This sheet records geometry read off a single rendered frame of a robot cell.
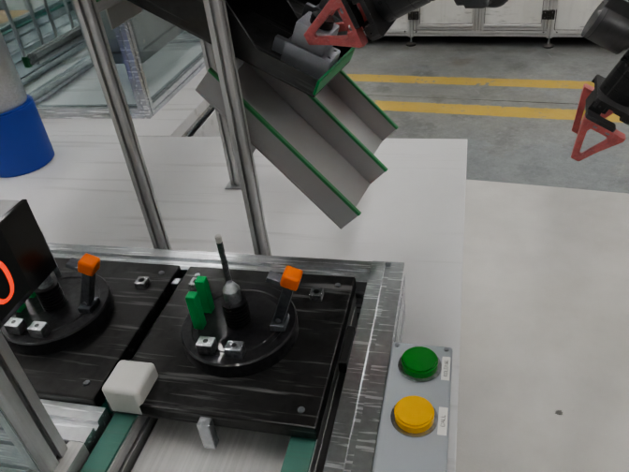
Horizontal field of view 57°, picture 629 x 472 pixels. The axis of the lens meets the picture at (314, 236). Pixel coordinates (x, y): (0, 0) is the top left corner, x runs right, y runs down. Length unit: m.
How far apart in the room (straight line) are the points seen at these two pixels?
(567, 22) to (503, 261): 3.73
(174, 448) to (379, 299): 0.31
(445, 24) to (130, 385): 4.22
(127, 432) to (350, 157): 0.51
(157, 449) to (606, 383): 0.55
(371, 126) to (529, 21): 3.63
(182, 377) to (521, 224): 0.65
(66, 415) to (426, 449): 0.39
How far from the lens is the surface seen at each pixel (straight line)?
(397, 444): 0.61
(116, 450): 0.69
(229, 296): 0.67
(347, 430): 0.62
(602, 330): 0.90
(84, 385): 0.73
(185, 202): 1.22
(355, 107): 1.05
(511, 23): 4.63
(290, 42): 0.77
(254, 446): 0.68
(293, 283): 0.63
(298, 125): 0.90
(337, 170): 0.89
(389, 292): 0.76
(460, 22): 4.67
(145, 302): 0.81
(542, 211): 1.12
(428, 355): 0.67
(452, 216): 1.08
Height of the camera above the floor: 1.46
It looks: 35 degrees down
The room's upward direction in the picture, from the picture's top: 7 degrees counter-clockwise
